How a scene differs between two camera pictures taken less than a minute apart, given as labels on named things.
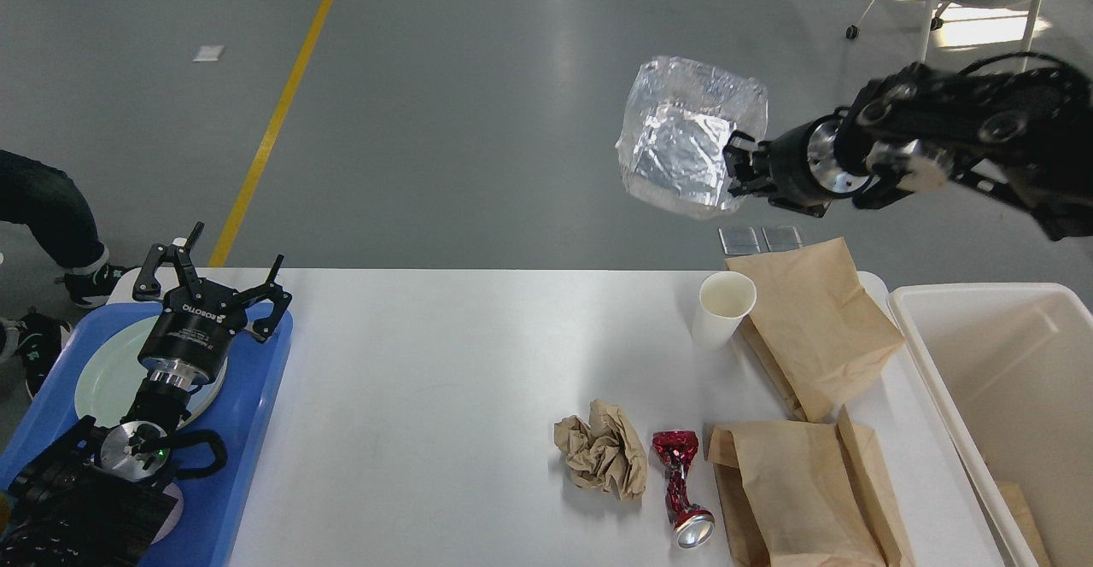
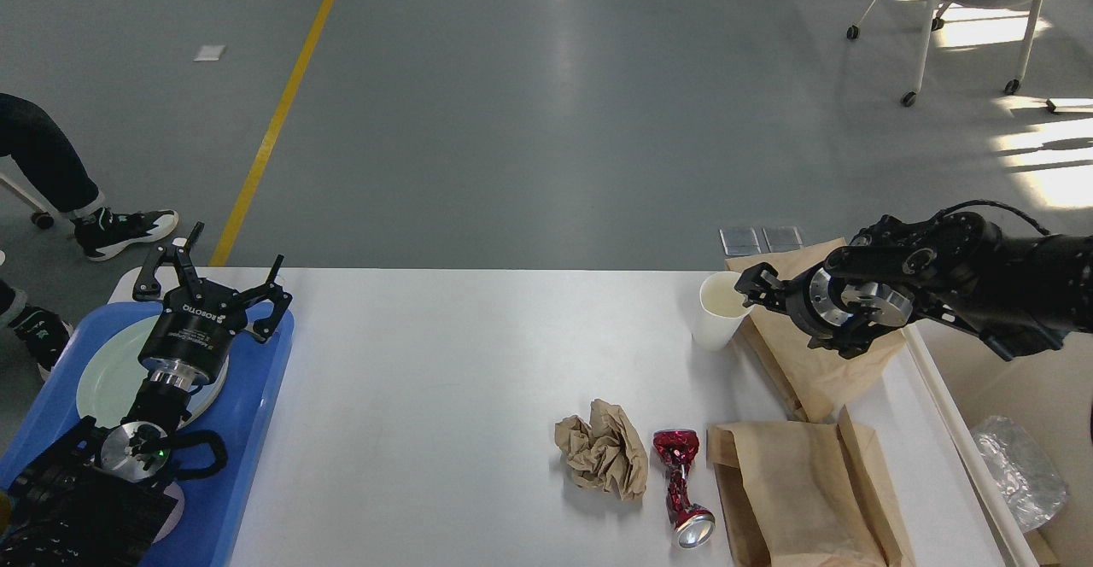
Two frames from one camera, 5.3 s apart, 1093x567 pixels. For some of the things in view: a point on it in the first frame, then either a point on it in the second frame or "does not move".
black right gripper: [807, 168] → [838, 312]
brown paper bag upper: [815, 322] does not move
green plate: [113, 377] does not move
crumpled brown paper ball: [604, 453] does not move
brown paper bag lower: [805, 493] does not move
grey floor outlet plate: [750, 240] does not move
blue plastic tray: [202, 529] does not move
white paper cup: [725, 299] does not move
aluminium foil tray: [677, 115] → [1034, 488]
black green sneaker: [95, 288] → [101, 230]
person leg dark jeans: [46, 201] → [43, 149]
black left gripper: [189, 341] does not move
